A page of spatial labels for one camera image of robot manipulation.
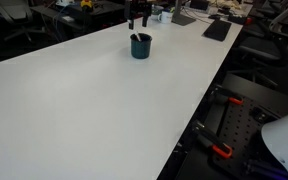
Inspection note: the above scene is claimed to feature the grey monitor stand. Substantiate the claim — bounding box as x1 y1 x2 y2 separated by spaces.
172 0 195 26

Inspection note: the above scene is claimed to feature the black office chair left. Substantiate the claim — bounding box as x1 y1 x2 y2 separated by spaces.
0 0 46 42

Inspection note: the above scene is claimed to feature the black keyboard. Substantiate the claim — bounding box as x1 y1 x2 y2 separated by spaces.
203 20 231 41

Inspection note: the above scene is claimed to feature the black orange clamp near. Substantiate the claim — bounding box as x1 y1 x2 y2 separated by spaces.
192 121 233 159

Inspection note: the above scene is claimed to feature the black perforated mounting board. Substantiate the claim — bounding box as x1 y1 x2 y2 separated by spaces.
176 75 288 180

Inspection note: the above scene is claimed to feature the yellow toy on desk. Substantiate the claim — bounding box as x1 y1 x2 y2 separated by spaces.
80 0 93 9

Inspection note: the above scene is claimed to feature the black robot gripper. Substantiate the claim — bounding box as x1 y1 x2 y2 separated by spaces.
124 0 152 30

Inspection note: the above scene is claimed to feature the black orange clamp far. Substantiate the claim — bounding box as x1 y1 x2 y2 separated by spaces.
212 85 243 105

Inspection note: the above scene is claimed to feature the white mug on desk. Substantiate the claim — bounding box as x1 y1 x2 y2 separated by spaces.
158 11 173 24

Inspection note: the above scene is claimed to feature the black office chair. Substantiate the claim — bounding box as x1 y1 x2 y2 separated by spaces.
231 8 288 86
0 0 46 42

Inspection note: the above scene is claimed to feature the black orange clamp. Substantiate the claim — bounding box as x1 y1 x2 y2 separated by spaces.
212 85 243 105
192 121 233 159

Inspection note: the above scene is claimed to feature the dark blue ceramic mug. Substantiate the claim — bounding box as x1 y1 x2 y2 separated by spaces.
130 33 152 59

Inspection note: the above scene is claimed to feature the black office chair right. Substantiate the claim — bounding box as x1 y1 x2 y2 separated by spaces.
231 8 288 86

